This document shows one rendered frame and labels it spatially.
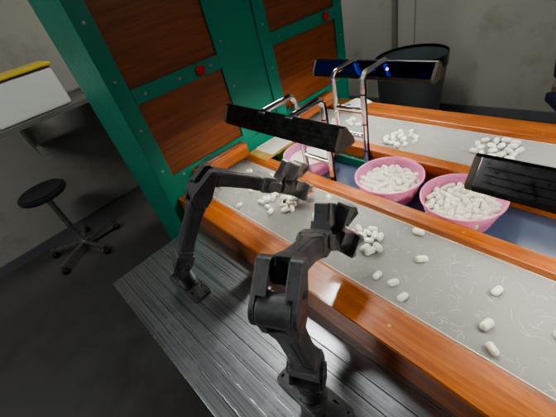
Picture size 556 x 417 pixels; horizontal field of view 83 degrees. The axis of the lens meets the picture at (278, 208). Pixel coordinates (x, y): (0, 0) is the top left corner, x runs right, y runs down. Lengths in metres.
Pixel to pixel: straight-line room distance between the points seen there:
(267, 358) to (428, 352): 0.42
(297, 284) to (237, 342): 0.53
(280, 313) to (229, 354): 0.50
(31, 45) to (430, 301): 3.09
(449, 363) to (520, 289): 0.30
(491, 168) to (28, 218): 3.27
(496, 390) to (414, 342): 0.17
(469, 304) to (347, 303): 0.31
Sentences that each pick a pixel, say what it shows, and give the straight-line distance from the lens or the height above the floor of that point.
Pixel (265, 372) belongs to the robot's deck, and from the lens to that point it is 0.96.
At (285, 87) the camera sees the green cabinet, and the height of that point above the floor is 0.99.
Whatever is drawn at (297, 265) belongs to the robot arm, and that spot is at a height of 1.12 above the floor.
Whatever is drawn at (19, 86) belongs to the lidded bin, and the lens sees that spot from 2.55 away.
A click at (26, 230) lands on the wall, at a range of 3.44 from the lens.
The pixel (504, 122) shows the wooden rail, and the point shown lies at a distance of 1.73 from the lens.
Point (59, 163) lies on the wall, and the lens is 3.32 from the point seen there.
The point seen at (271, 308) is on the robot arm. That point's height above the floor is 1.08.
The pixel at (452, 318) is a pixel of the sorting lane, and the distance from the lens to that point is 0.94.
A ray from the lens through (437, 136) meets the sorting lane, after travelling 1.66.
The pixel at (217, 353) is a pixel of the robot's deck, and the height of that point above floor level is 0.67.
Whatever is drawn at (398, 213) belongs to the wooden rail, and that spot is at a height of 0.76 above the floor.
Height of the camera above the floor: 1.52
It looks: 37 degrees down
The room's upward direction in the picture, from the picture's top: 16 degrees counter-clockwise
